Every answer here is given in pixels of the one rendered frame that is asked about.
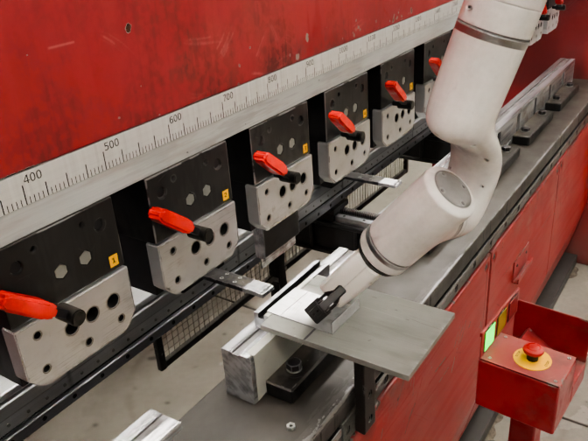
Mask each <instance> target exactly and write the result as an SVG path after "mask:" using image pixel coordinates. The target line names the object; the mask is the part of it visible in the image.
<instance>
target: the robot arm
mask: <svg viewBox="0 0 588 441"><path fill-rule="evenodd" d="M546 3H547V0H464V2H463V4H462V6H461V9H460V12H459V14H458V18H457V21H456V24H455V26H454V28H453V31H452V34H451V38H450V41H449V44H448V46H447V48H446V51H445V54H444V58H443V61H442V64H441V66H440V68H439V71H438V74H437V78H436V80H435V83H434V86H433V89H432V91H431V94H430V99H429V101H428V105H427V109H426V122H427V125H428V127H429V129H430V131H431V132H432V133H433V134H434V135H435V136H436V137H438V138H440V139H442V140H444V141H446V142H447V143H450V144H451V155H450V161H449V164H448V167H447V169H445V168H443V167H439V166H433V167H430V168H428V169H427V170H426V171H425V172H424V173H423V174H422V175H421V176H420V177H419V178H417V179H416V180H415V181H414V182H413V183H412V184H411V185H410V186H409V187H408V188H407V189H406V190H405V191H404V192H403V193H402V194H401V195H400V196H399V197H398V198H397V199H396V200H395V201H394V202H393V203H392V204H391V205H389V206H388V207H387V208H386V209H385V210H384V211H383V212H382V213H381V214H380V215H379V216H378V217H377V218H376V219H375V220H374V221H373V222H372V223H371V224H370V225H369V226H368V227H367V228H366V229H365V230H364V231H363V232H362V233H361V236H360V241H359V248H358V249H357V250H356V251H355V252H354V253H352V254H351V255H350V256H349V257H348V258H347V259H346V260H345V261H344V262H343V263H342V264H341V265H340V266H339V267H338V268H337V269H336V270H335V271H334V272H333V273H332V274H331V275H330V276H329V277H328V278H327V279H326V280H325V281H323V282H322V283H321V284H320V289H321V290H322V291H323V292H324V294H323V295H322V296H321V297H320V298H318V297H317V298H316V299H315V300H314V301H313V302H311V303H310V304H309V305H308V306H307V307H306V308H305V309H304V311H305V312H306V313H307V314H308V316H309V317H310V318H311V319H312V320H313V321H314V322H315V323H316V324H318V323H319V322H320V321H322V320H323V319H324V318H325V317H326V316H327V315H329V314H330V313H331V310H332V309H333V308H334V307H335V306H336V305H337V307H342V306H344V305H345V304H347V303H348V302H349V301H351V300H352V299H353V298H355V297H356V296H358V295H359V294H360V293H362V292H363V291H364V290H365V289H366V288H367V287H368V286H370V285H371V284H372V283H373V282H375V281H376V280H377V279H378V278H379V277H381V276H385V277H392V276H397V275H400V274H402V273H403V272H404V271H405V270H406V269H407V268H409V267H410V266H411V265H412V264H413V263H415V262H416V261H417V260H418V259H420V258H421V257H422V256H423V255H425V254H426V253H427V252H428V251H429V250H431V249H432V248H434V247H435V246H437V245H438V244H439V243H441V242H445V241H447V240H450V239H454V238H458V237H460V236H463V235H466V234H468V233H469V232H471V231H472V230H473V229H474V228H475V227H476V226H477V225H478V223H479V222H480V220H481V218H482V216H483V214H484V212H485V211H486V209H487V206H488V204H489V202H490V199H491V198H492V196H493V194H494V190H495V187H496V186H497V183H498V180H499V177H500V175H501V166H502V153H501V145H500V142H499V139H498V137H497V134H496V131H495V123H496V119H497V117H498V114H499V113H500V110H501V107H502V105H503V102H504V101H505V99H506V96H507V94H508V90H509V89H510V87H511V85H512V82H513V80H514V78H515V75H516V73H517V70H518V68H519V66H520V64H521V62H522V59H523V56H524V54H525V52H526V50H527V48H528V46H529V42H530V40H531V38H532V36H533V33H534V31H535V28H536V26H537V23H538V21H539V19H540V16H541V15H542V12H543V9H544V6H545V4H546ZM325 296H327V298H326V299H325V300H324V299H323V298H324V297H325ZM332 303H333V305H332V306H330V305H331V304H332Z"/></svg>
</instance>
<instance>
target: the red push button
mask: <svg viewBox="0 0 588 441"><path fill-rule="evenodd" d="M522 350H523V352H524V353H525V354H526V355H527V360H528V361H531V362H537V361H538V359H539V357H541V356H542V355H543V354H544V348H543V347H542V346H541V345H539V344H537V343H532V342H530V343H527V344H525V345H524V346H523V349H522Z"/></svg>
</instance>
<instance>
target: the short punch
mask: <svg viewBox="0 0 588 441"><path fill-rule="evenodd" d="M253 232H254V241H255V255H256V256H257V257H258V258H261V267H262V269H263V268H264V267H265V266H267V265H268V264H269V263H271V262H272V261H274V260H275V259H276V258H277V257H279V256H280V255H281V254H282V253H283V252H285V251H286V250H287V249H289V248H290V247H291V246H293V245H294V244H295V243H296V235H297V234H299V225H298V210H297V211H296V212H294V213H292V214H291V215H289V216H288V217H287V218H285V219H284V220H282V221H281V222H279V223H278V224H276V225H275V226H274V227H273V228H271V229H270V230H263V229H260V228H255V229H254V230H253Z"/></svg>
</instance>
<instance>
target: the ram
mask: <svg viewBox="0 0 588 441"><path fill-rule="evenodd" d="M452 1H454V0H0V181H2V180H5V179H8V178H10V177H13V176H15V175H18V174H20V173H22V172H26V171H29V170H30V169H33V168H35V167H38V166H40V165H43V164H46V163H48V162H51V161H53V160H55V159H57V158H61V157H64V156H65V155H68V154H70V153H73V152H75V151H78V150H81V149H83V148H86V147H88V146H90V145H92V144H96V143H99V142H100V141H103V140H105V139H108V138H110V137H113V136H116V135H118V134H121V133H123V132H125V131H127V130H131V129H134V128H135V127H138V126H140V125H143V124H145V123H148V122H151V121H153V120H156V119H158V118H160V117H163V116H167V115H169V114H171V113H173V112H176V111H178V110H181V109H184V108H186V107H189V106H191V105H193V104H195V103H198V102H202V101H204V100H206V99H208V98H211V97H213V96H216V95H219V94H221V93H224V92H226V91H228V90H230V89H233V88H237V87H239V86H241V85H243V84H246V83H248V82H251V81H254V80H256V79H259V78H261V77H263V76H265V75H268V74H272V73H274V72H276V71H278V70H281V69H283V68H286V67H289V66H291V65H294V64H296V63H298V62H301V61H303V60H307V59H309V58H311V57H314V56H316V55H319V54H321V53H324V52H327V51H329V50H332V49H333V48H336V47H338V46H342V45H344V44H346V43H349V42H351V41H354V40H356V39H359V38H362V37H364V36H367V35H368V34H371V33H373V32H377V31H379V30H381V29H384V28H386V27H389V26H391V25H394V24H397V23H399V22H402V21H403V20H406V19H408V18H412V17H414V16H416V15H419V14H421V13H424V12H426V11H429V10H432V9H434V8H437V7H438V6H441V5H444V4H448V3H449V2H452ZM458 15H459V13H458V14H456V15H454V16H452V17H448V18H447V19H445V20H442V21H440V22H438V23H436V24H433V25H431V26H429V27H426V28H424V29H422V30H421V31H417V32H415V33H413V34H410V35H409V36H407V37H405V38H401V39H399V40H397V41H395V42H393V43H391V44H389V45H385V46H384V47H382V48H379V49H377V50H375V51H373V52H370V53H368V54H366V55H363V56H361V57H359V58H358V59H354V60H352V61H350V62H347V63H346V64H344V65H342V66H338V67H336V68H334V69H332V70H330V71H328V72H326V73H322V74H321V75H319V76H316V77H314V78H312V79H310V80H307V81H305V82H303V83H300V84H298V85H296V86H295V87H291V88H289V89H287V90H284V91H283V92H281V93H279V94H275V95H273V96H271V97H269V98H267V99H265V100H263V101H259V102H258V103H256V104H253V105H251V106H249V107H247V108H244V109H242V110H240V111H237V112H235V113H233V114H232V115H228V116H226V117H224V118H221V119H220V120H218V121H216V122H212V123H210V124H208V125H206V126H204V127H202V128H200V129H196V130H195V131H193V132H190V133H188V134H186V135H184V136H181V137H179V138H177V139H174V140H172V141H170V142H169V143H165V144H163V145H161V146H158V147H157V148H155V149H153V150H149V151H147V152H145V153H143V154H141V155H139V156H137V157H133V158H132V159H130V160H127V161H125V162H123V163H121V164H118V165H116V166H114V167H111V168H109V169H107V170H106V171H102V172H100V173H98V174H95V175H94V176H92V177H90V178H86V179H84V180H82V181H80V182H78V183H76V184H74V185H70V186H69V187H67V188H64V189H62V190H60V191H58V192H55V193H53V194H51V195H48V196H46V197H44V198H43V199H39V200H37V201H35V202H32V203H31V204H29V205H27V206H23V207H21V208H19V209H17V210H15V211H13V212H11V213H7V214H6V215H4V216H1V217H0V248H2V247H4V246H6V245H8V244H10V243H12V242H14V241H16V240H18V239H20V238H23V237H25V236H27V235H29V234H31V233H33V232H35V231H37V230H39V229H41V228H43V227H45V226H47V225H49V224H52V223H54V222H55V221H58V220H60V219H62V218H64V217H66V216H68V215H69V214H72V213H74V212H76V211H79V210H81V209H82V208H84V207H87V206H89V205H91V204H93V203H95V202H96V201H98V200H101V199H103V198H105V197H108V196H109V195H111V194H113V193H116V192H118V191H120V190H122V189H123V188H125V187H127V186H130V185H132V184H134V183H136V182H138V181H140V180H142V179H145V178H147V177H149V176H150V175H152V174H154V173H156V172H159V171H161V170H163V169H165V168H167V167H169V166H171V165H174V164H176V163H177V162H179V161H181V160H183V159H185V158H188V157H190V156H192V155H194V154H196V153H198V152H200V151H203V150H204V149H206V148H208V147H210V146H212V145H214V144H217V143H218V142H221V141H223V140H225V139H227V138H229V137H231V136H233V135H235V134H237V133H239V132H241V131H243V130H245V129H247V128H250V127H252V126H254V125H256V124H258V123H260V122H262V121H264V120H266V119H268V118H270V117H272V116H274V115H277V114H279V113H281V112H283V111H285V110H286V109H289V108H291V107H293V106H295V105H297V104H299V103H300V102H303V101H306V100H308V99H310V98H312V97H313V96H315V95H318V94H320V93H322V92H324V91H326V90H327V89H329V88H332V87H335V86H337V85H339V84H340V83H342V82H344V81H347V80H349V79H351V78H353V77H354V76H356V75H358V74H362V73H364V72H366V71H367V70H369V69H371V68H373V67H376V66H378V65H380V64H381V63H383V62H385V61H387V60H391V59H393V58H394V57H396V56H398V55H400V54H402V53H405V52H407V51H408V50H410V49H412V48H414V47H416V46H420V45H421V44H423V43H425V42H427V41H429V40H431V39H434V38H435V37H437V36H439V35H441V34H443V33H445V32H448V31H450V30H452V29H453V28H454V26H455V24H456V21H457V18H458Z"/></svg>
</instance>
